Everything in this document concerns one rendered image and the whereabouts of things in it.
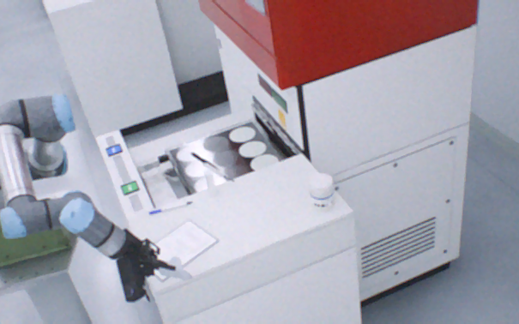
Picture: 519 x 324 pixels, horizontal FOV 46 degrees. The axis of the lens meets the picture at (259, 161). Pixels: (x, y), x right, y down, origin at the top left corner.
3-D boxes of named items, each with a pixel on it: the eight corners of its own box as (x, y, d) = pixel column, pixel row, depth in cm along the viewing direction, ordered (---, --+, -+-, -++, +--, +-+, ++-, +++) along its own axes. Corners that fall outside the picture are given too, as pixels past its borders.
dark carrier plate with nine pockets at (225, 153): (251, 123, 239) (250, 121, 239) (288, 167, 212) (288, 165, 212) (169, 152, 231) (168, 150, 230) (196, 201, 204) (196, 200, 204)
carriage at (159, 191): (159, 166, 232) (157, 159, 230) (187, 221, 203) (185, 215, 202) (139, 173, 230) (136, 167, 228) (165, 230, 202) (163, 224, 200)
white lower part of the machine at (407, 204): (365, 177, 343) (359, 45, 294) (459, 269, 280) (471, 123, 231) (252, 221, 326) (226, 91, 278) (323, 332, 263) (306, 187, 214)
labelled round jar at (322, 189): (328, 194, 187) (325, 170, 181) (339, 207, 182) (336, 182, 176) (307, 201, 185) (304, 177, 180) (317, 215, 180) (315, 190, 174)
